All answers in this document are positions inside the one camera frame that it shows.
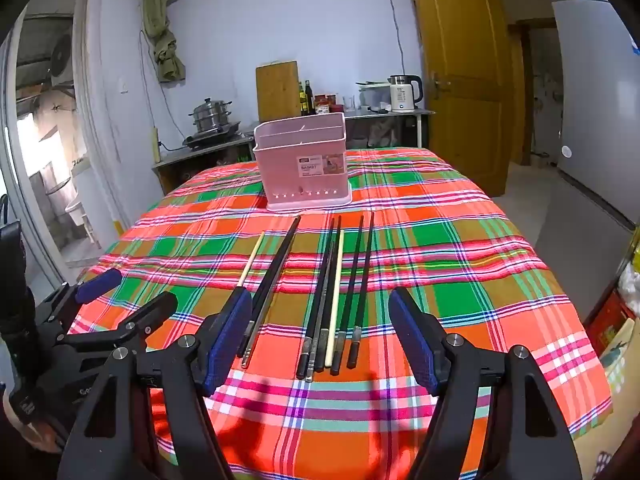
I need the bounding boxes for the person's left hand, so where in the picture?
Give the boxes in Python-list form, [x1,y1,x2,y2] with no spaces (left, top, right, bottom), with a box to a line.
[2,395,58,453]

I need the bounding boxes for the low steel kitchen table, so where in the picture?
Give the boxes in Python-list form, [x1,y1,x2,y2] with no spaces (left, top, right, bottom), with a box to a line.
[152,135,256,196]

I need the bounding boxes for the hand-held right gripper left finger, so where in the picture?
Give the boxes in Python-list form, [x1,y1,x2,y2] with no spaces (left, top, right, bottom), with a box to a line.
[57,287,256,480]

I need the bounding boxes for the plaid tablecloth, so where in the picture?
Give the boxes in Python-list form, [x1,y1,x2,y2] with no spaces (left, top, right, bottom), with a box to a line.
[67,147,613,480]

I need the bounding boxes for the olive green tied curtain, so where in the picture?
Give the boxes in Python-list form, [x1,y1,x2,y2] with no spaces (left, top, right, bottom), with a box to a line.
[142,0,186,83]

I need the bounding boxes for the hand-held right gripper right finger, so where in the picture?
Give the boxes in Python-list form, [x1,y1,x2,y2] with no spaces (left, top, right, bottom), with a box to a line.
[387,287,583,480]

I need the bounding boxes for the grey refrigerator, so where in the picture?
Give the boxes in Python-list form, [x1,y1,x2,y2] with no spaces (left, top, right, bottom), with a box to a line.
[534,0,640,323]

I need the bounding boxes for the white electric kettle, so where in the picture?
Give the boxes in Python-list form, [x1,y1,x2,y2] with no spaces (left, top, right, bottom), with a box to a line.
[389,75,423,112]

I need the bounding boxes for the pink utensil basket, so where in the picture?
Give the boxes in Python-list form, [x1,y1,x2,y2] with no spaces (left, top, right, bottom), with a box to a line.
[252,112,353,212]

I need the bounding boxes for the dark grey chopstick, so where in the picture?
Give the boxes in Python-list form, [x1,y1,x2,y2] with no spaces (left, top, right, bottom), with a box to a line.
[303,241,337,383]

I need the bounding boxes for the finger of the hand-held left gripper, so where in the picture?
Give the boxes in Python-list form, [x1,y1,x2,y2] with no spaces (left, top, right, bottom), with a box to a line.
[55,290,178,356]
[37,267,123,333]

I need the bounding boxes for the printed cardboard box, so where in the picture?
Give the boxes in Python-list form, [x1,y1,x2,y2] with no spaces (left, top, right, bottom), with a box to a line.
[575,320,640,480]

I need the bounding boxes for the outdoor air conditioner unit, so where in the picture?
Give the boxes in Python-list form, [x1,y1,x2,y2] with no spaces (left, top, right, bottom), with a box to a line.
[50,35,76,88]

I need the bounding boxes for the clear plastic storage container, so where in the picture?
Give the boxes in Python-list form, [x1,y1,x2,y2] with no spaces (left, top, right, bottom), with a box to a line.
[356,81,393,111]

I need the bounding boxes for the stainless steel steamer pot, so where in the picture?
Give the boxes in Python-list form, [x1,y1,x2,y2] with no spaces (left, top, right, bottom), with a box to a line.
[189,99,235,133]

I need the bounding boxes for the yellow wooden door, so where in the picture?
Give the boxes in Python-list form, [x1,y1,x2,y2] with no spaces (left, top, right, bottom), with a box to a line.
[406,0,513,198]

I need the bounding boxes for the black cooktop stove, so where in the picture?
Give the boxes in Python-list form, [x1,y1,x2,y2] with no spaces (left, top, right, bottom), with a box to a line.
[182,122,243,150]

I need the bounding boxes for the wooden cutting board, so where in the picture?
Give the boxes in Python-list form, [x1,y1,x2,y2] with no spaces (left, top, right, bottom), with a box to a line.
[256,61,301,122]

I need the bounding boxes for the red box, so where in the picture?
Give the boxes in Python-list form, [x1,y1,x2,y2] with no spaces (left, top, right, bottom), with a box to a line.
[585,290,636,356]

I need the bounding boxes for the thin wall cable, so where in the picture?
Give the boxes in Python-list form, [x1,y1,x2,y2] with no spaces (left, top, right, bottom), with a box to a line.
[381,0,423,108]

